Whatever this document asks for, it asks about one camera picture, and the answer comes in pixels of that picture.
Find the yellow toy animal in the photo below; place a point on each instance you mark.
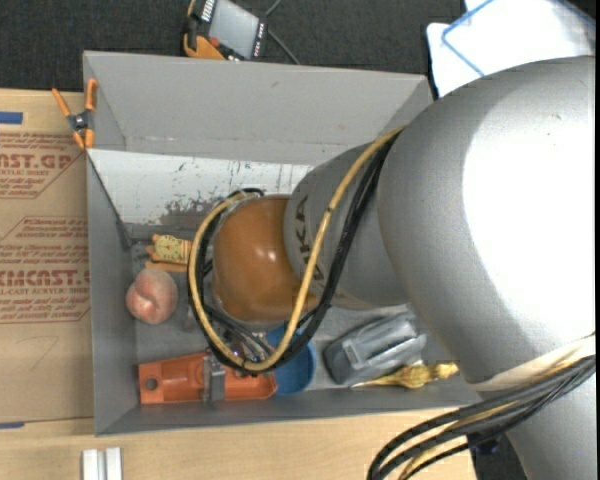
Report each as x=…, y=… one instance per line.
x=415, y=375

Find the yellow toy clock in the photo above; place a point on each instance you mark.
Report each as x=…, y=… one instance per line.
x=169, y=249

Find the grey stapler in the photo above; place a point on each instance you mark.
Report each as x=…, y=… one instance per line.
x=370, y=353

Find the pink peach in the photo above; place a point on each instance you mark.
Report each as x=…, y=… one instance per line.
x=151, y=295

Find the orange flat plastic tool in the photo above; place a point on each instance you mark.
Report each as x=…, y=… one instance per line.
x=175, y=380

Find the brown cardboard board red print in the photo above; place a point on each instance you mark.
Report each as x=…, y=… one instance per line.
x=40, y=358

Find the grey metal bin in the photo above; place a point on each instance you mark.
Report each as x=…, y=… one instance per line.
x=230, y=113

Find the blue cup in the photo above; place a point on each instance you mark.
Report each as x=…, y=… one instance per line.
x=296, y=374

